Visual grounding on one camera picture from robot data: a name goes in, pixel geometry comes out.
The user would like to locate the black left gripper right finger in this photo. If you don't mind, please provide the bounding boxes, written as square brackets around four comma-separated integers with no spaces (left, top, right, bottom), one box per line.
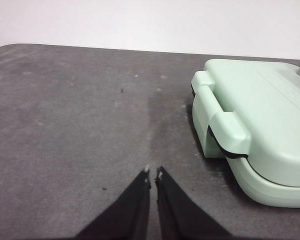
[154,165,234,239]

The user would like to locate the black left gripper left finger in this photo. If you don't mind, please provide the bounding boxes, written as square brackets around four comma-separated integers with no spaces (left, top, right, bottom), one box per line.
[74,165,151,239]

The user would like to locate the mint green hinged griddle cover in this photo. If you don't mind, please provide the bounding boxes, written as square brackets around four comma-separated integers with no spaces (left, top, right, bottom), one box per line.
[191,58,300,188]

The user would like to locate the mint green breakfast machine base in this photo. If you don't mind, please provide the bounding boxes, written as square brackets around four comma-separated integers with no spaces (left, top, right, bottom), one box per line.
[191,87,300,209]

